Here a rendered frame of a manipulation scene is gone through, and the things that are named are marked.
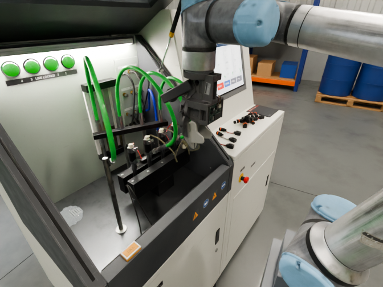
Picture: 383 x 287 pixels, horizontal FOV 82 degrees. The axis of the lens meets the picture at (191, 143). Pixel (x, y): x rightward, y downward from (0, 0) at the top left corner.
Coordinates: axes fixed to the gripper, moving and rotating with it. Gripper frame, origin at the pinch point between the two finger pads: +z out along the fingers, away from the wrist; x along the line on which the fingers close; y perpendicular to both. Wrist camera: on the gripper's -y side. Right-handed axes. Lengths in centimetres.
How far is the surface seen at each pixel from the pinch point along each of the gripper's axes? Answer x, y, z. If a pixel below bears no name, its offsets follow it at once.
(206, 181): 15.9, -5.0, 26.7
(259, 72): 511, -180, 91
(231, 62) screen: 79, -32, -7
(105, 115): -15.0, -15.5, -9.3
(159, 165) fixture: 9.9, -24.4, 23.7
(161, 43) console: 35, -44, -20
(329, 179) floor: 198, 36, 122
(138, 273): -22.4, -2.4, 34.5
